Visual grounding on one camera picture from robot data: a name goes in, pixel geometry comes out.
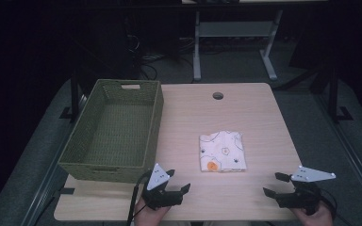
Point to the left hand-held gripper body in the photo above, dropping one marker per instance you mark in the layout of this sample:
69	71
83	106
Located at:
161	197

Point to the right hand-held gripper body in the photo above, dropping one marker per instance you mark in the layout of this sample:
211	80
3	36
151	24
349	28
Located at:
301	196

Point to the white printed cloth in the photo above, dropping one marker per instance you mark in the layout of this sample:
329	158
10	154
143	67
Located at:
223	152

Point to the green woven basket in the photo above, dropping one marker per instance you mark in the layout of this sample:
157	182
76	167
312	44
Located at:
122	132

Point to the person's left hand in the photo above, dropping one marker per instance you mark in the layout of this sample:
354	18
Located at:
146	216

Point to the person's right hand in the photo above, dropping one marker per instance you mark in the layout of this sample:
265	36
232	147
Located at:
319	218

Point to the black metal stand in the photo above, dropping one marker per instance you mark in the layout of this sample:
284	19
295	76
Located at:
333	94
74	94

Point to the grey metal desk frame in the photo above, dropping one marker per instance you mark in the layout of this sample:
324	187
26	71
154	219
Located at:
232	29

